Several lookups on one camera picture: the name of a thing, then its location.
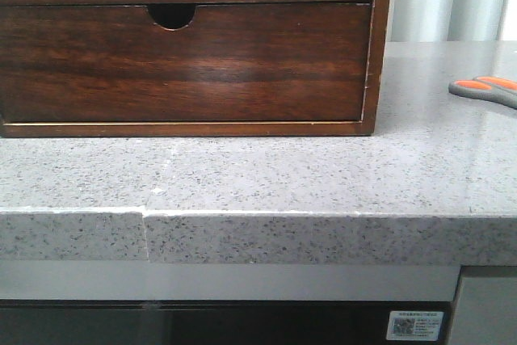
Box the dark wooden drawer cabinet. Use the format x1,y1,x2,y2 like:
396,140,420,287
1,0,389,137

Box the white QR code sticker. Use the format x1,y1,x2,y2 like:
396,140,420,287
386,311,444,342

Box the orange grey handled scissors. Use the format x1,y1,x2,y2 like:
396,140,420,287
448,76,516,109

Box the black appliance under counter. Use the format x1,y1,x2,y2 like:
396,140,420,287
1,300,452,344

